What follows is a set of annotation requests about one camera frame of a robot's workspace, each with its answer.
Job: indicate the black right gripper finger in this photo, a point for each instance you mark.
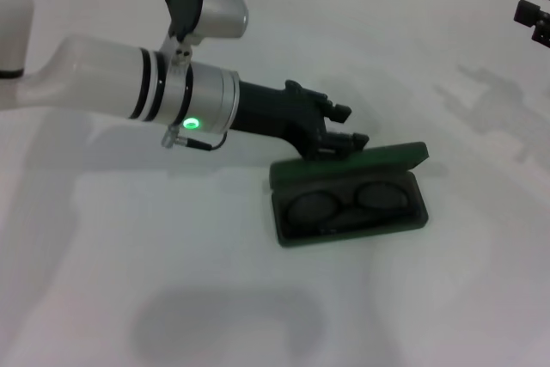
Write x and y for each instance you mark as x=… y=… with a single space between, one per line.
x=528 y=11

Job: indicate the black framed glasses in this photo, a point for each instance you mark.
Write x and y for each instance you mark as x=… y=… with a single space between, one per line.
x=309 y=210

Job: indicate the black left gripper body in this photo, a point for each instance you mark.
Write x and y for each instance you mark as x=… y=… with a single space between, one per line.
x=275 y=111

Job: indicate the green glasses case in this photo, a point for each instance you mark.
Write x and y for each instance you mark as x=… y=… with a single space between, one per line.
x=386 y=156

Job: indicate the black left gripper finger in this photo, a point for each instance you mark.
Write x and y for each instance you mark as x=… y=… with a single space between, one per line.
x=344 y=143
x=339 y=112

